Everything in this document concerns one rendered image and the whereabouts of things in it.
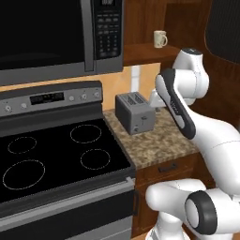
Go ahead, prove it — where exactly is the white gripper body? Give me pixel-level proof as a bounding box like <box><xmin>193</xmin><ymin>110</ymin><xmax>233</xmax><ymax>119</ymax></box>
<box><xmin>148</xmin><ymin>88</ymin><xmax>167</xmax><ymax>109</ymax></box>

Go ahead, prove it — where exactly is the grey toaster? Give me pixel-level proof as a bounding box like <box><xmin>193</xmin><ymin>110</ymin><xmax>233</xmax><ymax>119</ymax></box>
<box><xmin>114</xmin><ymin>91</ymin><xmax>157</xmax><ymax>136</ymax></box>

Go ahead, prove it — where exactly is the cream mug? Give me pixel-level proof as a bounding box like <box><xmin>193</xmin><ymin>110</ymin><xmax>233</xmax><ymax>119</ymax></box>
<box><xmin>153</xmin><ymin>30</ymin><xmax>169</xmax><ymax>50</ymax></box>

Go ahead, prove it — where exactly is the wooden drawer front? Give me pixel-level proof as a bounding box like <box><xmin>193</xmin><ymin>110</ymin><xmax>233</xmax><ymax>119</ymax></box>
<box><xmin>134</xmin><ymin>152</ymin><xmax>202</xmax><ymax>189</ymax></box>

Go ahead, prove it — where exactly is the wooden door with dark panel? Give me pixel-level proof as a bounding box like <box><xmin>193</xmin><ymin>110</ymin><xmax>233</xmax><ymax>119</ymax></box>
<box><xmin>163</xmin><ymin>0</ymin><xmax>240</xmax><ymax>128</ymax></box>

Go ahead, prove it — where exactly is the black and grey stove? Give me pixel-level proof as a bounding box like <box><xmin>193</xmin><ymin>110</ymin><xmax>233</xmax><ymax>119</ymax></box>
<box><xmin>0</xmin><ymin>80</ymin><xmax>137</xmax><ymax>240</ymax></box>

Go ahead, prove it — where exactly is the wooden base cupboard door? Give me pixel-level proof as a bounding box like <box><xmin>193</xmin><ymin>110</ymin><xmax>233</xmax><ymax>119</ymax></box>
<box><xmin>131</xmin><ymin>182</ymin><xmax>167</xmax><ymax>239</ymax></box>

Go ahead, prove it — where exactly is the grey microwave oven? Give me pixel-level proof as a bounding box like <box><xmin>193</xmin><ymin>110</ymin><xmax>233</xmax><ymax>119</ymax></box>
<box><xmin>0</xmin><ymin>0</ymin><xmax>126</xmax><ymax>87</ymax></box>

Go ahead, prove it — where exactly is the black oven door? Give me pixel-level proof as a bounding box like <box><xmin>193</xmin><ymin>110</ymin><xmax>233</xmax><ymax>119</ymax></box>
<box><xmin>0</xmin><ymin>187</ymin><xmax>136</xmax><ymax>240</ymax></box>

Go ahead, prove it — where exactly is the dark drawer handle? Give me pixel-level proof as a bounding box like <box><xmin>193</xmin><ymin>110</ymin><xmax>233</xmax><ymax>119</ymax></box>
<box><xmin>157</xmin><ymin>162</ymin><xmax>179</xmax><ymax>173</ymax></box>

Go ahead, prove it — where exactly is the open wooden wall cabinet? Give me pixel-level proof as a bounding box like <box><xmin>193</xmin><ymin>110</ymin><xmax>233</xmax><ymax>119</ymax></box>
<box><xmin>123</xmin><ymin>0</ymin><xmax>214</xmax><ymax>68</ymax></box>

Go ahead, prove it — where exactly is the grey microwave door handle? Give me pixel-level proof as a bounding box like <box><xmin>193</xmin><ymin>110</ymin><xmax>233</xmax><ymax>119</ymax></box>
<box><xmin>80</xmin><ymin>0</ymin><xmax>96</xmax><ymax>72</ymax></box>

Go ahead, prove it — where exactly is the dark cupboard door handle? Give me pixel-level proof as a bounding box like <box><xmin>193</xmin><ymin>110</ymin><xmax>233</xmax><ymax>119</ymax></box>
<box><xmin>133</xmin><ymin>190</ymin><xmax>141</xmax><ymax>218</ymax></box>

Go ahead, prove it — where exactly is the grey oven door handle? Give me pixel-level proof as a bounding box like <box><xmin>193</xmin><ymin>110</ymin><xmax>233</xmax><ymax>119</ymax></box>
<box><xmin>0</xmin><ymin>176</ymin><xmax>136</xmax><ymax>233</ymax></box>

